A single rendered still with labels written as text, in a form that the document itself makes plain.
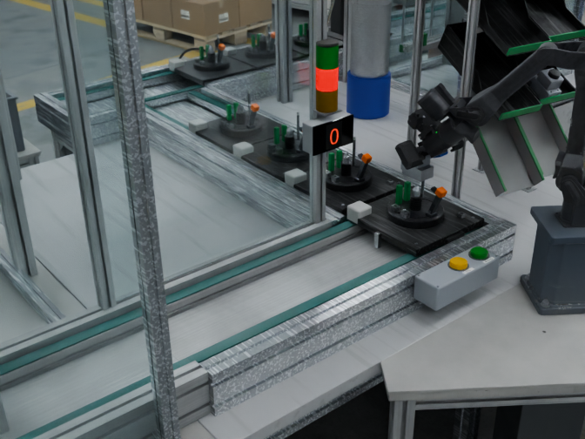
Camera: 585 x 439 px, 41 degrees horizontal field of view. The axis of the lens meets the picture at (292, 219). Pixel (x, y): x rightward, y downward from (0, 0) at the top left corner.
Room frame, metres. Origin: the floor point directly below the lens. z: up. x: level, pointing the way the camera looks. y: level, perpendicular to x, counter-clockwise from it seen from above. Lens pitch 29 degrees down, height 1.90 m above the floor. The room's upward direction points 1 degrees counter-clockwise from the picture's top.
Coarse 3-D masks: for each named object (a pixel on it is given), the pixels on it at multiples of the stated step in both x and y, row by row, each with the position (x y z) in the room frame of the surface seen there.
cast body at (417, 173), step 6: (426, 156) 1.71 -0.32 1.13; (426, 162) 1.71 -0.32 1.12; (402, 168) 1.73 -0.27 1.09; (414, 168) 1.70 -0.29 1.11; (420, 168) 1.69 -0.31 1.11; (426, 168) 1.69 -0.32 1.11; (432, 168) 1.70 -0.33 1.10; (408, 174) 1.71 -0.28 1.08; (414, 174) 1.70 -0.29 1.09; (420, 174) 1.68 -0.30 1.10; (426, 174) 1.69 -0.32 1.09; (432, 174) 1.70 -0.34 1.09; (420, 180) 1.68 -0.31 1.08
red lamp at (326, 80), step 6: (318, 72) 1.68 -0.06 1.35; (324, 72) 1.67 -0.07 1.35; (330, 72) 1.67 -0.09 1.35; (336, 72) 1.68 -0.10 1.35; (318, 78) 1.68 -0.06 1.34; (324, 78) 1.67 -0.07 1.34; (330, 78) 1.67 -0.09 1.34; (336, 78) 1.68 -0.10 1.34; (318, 84) 1.68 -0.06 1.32; (324, 84) 1.67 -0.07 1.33; (330, 84) 1.67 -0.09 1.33; (336, 84) 1.68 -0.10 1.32; (318, 90) 1.68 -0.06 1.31; (324, 90) 1.67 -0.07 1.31; (330, 90) 1.67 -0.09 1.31
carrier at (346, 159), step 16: (336, 160) 1.96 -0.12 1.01; (336, 176) 1.87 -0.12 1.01; (352, 176) 1.90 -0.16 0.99; (368, 176) 1.90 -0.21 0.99; (384, 176) 1.94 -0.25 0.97; (336, 192) 1.85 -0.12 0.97; (352, 192) 1.85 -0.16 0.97; (368, 192) 1.84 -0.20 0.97; (384, 192) 1.84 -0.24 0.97; (336, 208) 1.77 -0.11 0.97
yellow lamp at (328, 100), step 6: (336, 90) 1.68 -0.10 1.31; (318, 96) 1.68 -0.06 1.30; (324, 96) 1.67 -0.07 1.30; (330, 96) 1.67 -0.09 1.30; (336, 96) 1.68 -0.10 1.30; (318, 102) 1.68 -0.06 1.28; (324, 102) 1.67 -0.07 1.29; (330, 102) 1.67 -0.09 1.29; (336, 102) 1.68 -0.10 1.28; (318, 108) 1.68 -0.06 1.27; (324, 108) 1.67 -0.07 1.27; (330, 108) 1.67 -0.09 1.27; (336, 108) 1.68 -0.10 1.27
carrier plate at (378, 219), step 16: (384, 208) 1.76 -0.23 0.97; (448, 208) 1.75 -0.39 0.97; (368, 224) 1.68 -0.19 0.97; (384, 224) 1.67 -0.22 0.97; (448, 224) 1.67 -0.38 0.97; (464, 224) 1.67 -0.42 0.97; (480, 224) 1.69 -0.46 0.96; (400, 240) 1.59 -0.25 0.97; (416, 240) 1.59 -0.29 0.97; (432, 240) 1.59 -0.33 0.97; (416, 256) 1.55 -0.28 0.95
